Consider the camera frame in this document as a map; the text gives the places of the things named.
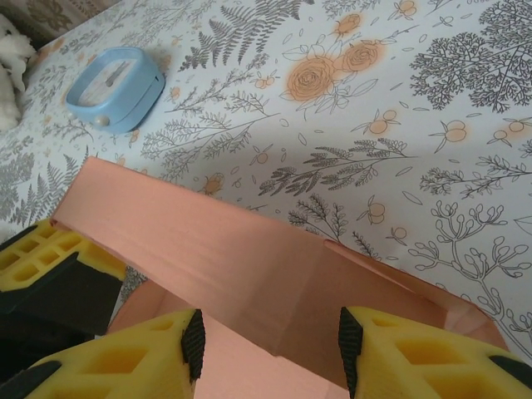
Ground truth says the white plush toy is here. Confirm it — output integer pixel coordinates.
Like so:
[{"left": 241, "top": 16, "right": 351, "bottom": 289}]
[{"left": 0, "top": 12, "right": 38, "bottom": 131}]

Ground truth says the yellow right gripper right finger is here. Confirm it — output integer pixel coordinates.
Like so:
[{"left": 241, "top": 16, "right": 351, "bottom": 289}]
[{"left": 338, "top": 306, "right": 532, "bottom": 399}]

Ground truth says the light blue alarm clock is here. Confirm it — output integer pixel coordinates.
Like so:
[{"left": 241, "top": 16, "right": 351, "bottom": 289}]
[{"left": 65, "top": 47, "right": 166, "bottom": 135}]

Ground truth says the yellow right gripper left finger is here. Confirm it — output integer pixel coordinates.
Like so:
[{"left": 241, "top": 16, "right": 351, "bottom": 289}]
[{"left": 22, "top": 308, "right": 207, "bottom": 399}]

